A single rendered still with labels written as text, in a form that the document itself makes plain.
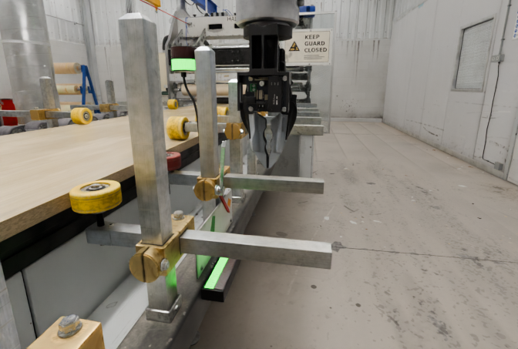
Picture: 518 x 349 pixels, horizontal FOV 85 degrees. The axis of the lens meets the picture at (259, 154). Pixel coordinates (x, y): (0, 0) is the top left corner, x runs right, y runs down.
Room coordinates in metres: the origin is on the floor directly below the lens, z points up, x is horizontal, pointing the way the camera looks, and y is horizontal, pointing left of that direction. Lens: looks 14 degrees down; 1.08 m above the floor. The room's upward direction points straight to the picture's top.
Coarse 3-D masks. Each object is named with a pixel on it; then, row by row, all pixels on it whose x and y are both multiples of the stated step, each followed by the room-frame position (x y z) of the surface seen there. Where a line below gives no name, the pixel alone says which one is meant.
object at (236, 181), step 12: (180, 180) 0.70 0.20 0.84; (192, 180) 0.70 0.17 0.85; (228, 180) 0.68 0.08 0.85; (240, 180) 0.67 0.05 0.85; (252, 180) 0.67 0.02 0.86; (264, 180) 0.66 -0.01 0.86; (276, 180) 0.66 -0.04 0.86; (288, 180) 0.65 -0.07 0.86; (300, 180) 0.65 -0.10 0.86; (312, 180) 0.65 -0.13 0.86; (300, 192) 0.65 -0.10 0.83; (312, 192) 0.64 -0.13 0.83
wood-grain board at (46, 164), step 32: (64, 128) 1.26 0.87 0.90; (96, 128) 1.26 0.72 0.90; (128, 128) 1.26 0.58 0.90; (0, 160) 0.69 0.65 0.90; (32, 160) 0.69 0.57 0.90; (64, 160) 0.69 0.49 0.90; (96, 160) 0.69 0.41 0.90; (128, 160) 0.69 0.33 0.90; (0, 192) 0.47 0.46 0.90; (32, 192) 0.47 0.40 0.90; (64, 192) 0.47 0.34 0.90; (0, 224) 0.36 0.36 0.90; (32, 224) 0.40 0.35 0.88
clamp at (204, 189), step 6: (228, 168) 0.73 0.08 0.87; (198, 180) 0.64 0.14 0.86; (204, 180) 0.62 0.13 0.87; (210, 180) 0.63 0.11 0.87; (216, 180) 0.63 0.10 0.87; (198, 186) 0.62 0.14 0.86; (204, 186) 0.62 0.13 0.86; (210, 186) 0.61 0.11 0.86; (198, 192) 0.62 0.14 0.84; (204, 192) 0.62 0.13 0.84; (210, 192) 0.61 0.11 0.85; (198, 198) 0.62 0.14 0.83; (204, 198) 0.62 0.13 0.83; (210, 198) 0.61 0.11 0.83; (216, 198) 0.63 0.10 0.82
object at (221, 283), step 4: (228, 260) 0.56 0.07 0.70; (232, 260) 0.56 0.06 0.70; (228, 264) 0.55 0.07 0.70; (232, 264) 0.55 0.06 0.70; (224, 268) 0.53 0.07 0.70; (228, 268) 0.53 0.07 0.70; (232, 268) 0.53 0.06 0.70; (224, 272) 0.52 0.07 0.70; (228, 272) 0.52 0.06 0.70; (220, 276) 0.51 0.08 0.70; (224, 276) 0.51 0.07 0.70; (228, 276) 0.51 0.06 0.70; (220, 280) 0.49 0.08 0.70; (224, 280) 0.49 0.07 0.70; (216, 284) 0.48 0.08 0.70; (220, 284) 0.48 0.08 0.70; (224, 284) 0.48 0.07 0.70; (216, 288) 0.47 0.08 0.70; (220, 288) 0.47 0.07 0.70
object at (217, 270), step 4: (220, 260) 0.56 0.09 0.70; (224, 260) 0.56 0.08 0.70; (220, 264) 0.55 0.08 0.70; (224, 264) 0.55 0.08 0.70; (216, 268) 0.53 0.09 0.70; (220, 268) 0.53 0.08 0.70; (216, 272) 0.52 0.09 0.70; (220, 272) 0.52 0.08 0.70; (212, 276) 0.51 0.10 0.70; (216, 276) 0.51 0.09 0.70; (208, 280) 0.49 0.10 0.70; (212, 280) 0.49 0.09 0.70; (216, 280) 0.49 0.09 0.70; (208, 284) 0.48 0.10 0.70; (212, 284) 0.48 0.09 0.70; (212, 288) 0.47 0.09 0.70
